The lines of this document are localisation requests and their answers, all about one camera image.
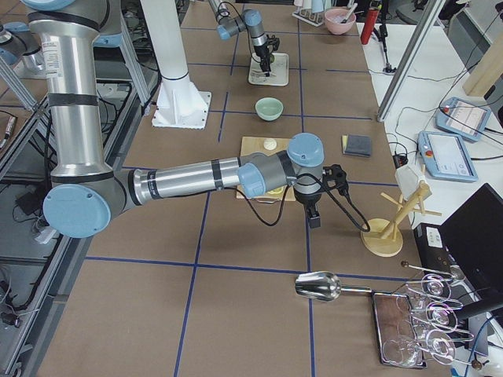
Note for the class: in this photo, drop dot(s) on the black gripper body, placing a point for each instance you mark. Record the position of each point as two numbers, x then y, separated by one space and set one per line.
309 204
262 55

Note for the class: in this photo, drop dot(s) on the white steamed bun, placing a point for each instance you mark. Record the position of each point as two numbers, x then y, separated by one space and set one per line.
270 144

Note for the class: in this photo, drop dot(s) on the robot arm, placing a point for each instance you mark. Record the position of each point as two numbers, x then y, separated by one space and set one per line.
87 192
231 22

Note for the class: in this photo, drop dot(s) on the mint green bowl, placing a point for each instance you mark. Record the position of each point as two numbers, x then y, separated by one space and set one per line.
269 108

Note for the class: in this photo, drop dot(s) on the pink mixing bowl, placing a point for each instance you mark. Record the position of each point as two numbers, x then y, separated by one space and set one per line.
337 22

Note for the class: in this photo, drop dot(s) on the white bear tray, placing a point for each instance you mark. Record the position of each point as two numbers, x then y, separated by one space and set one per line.
278 75

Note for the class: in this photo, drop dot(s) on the grey and yellow cloth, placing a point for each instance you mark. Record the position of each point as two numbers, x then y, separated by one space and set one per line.
356 145

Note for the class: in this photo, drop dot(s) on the wooden mug tree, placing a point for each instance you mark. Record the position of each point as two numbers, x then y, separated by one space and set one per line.
384 239

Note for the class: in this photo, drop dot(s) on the wooden cutting board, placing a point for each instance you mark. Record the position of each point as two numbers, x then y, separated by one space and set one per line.
250 145

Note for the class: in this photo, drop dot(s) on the metal scoop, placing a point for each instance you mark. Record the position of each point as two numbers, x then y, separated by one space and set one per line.
325 286

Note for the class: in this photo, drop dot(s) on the red bottle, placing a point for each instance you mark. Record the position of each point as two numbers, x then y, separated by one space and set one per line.
370 21

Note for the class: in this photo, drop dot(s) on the teach pendant near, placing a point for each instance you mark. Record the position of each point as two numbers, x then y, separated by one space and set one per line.
446 157

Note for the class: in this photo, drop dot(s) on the teach pendant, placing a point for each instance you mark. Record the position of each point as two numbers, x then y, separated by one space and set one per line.
466 119
446 157

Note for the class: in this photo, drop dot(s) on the black laptop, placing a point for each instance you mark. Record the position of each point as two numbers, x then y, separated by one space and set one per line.
473 236

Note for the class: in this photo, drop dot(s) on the glass rack tray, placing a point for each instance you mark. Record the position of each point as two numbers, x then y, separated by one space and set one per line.
391 313

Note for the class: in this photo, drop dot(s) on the teach pendant far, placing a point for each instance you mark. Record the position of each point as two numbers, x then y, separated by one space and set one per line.
466 119

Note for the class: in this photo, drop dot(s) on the white wire cup rack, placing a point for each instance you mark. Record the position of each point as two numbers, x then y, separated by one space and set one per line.
310 11

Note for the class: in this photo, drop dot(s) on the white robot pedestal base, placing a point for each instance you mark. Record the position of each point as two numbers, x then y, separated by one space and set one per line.
179 103

